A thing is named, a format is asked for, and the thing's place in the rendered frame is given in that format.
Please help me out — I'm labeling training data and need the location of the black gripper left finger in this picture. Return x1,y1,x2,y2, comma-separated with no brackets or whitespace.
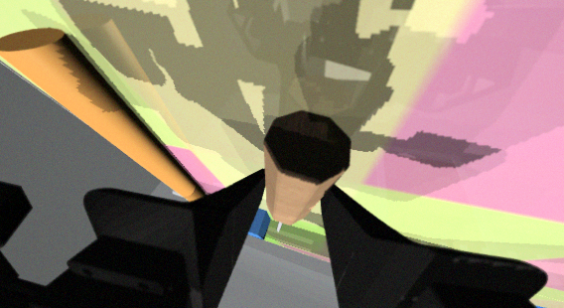
83,169,265,308

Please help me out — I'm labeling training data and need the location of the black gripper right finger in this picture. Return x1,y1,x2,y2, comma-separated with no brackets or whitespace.
321,185,548,308

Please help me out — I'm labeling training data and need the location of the blue cube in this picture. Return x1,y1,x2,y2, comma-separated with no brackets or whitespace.
248,209,271,240

